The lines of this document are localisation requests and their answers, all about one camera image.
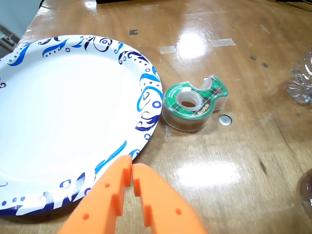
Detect green Scotch tape dispenser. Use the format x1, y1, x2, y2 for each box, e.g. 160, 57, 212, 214
161, 75, 229, 132

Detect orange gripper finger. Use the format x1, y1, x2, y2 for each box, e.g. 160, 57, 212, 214
132, 163, 208, 234
58, 155, 133, 234

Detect paper plate blue swirl pattern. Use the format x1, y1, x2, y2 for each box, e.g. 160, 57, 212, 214
0, 34, 163, 216

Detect round metal disc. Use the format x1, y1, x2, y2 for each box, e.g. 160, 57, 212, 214
218, 114, 232, 126

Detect clear tape strip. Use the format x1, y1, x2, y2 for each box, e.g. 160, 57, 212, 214
211, 38, 236, 47
158, 45, 176, 54

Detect clear water bottle ribbed cap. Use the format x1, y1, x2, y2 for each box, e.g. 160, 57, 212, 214
285, 47, 312, 105

